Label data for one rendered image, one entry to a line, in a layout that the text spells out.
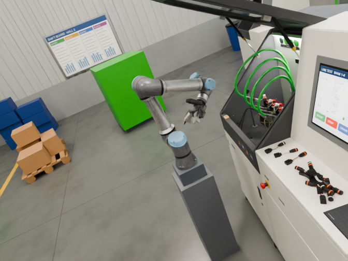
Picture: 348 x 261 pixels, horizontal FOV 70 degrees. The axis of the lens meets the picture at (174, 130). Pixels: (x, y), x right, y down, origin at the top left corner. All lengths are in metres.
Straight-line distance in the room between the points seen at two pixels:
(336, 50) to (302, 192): 0.61
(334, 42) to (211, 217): 1.32
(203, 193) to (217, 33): 7.40
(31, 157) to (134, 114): 1.97
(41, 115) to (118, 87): 3.19
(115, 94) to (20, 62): 4.00
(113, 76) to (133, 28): 3.50
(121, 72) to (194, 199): 3.35
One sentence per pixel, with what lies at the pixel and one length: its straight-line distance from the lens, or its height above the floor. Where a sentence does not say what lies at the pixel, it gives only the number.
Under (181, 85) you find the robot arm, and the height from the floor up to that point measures 1.43.
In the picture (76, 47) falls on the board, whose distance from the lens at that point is 7.84.
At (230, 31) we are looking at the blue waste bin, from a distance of 7.89.
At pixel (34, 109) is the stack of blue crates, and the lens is 7.41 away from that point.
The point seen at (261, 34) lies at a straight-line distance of 4.56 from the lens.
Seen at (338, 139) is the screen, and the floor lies 1.13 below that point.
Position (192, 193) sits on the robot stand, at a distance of 1.72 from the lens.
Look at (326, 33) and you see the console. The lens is 1.28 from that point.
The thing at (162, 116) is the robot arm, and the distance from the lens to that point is 1.64.
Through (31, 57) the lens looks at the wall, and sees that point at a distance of 8.10.
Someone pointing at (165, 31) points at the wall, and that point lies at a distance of 8.15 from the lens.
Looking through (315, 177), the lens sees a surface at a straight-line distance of 1.26.
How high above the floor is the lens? 1.86
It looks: 26 degrees down
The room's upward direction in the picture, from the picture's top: 22 degrees counter-clockwise
